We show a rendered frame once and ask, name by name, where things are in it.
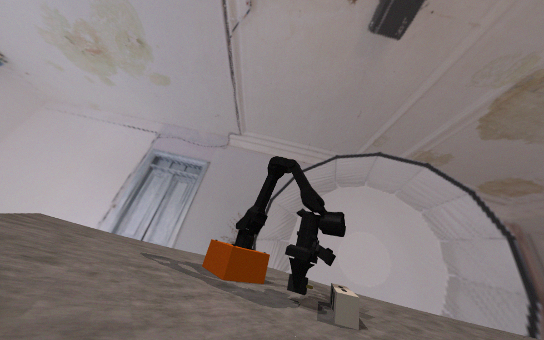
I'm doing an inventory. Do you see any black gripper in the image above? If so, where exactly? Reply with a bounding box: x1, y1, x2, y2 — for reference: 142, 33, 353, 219
285, 228, 318, 289

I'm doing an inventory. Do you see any black two-prong plug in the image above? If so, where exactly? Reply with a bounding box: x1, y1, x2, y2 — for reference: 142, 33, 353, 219
287, 274, 313, 295

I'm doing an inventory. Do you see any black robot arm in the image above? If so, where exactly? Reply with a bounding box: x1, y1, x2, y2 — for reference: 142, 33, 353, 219
232, 156, 346, 266

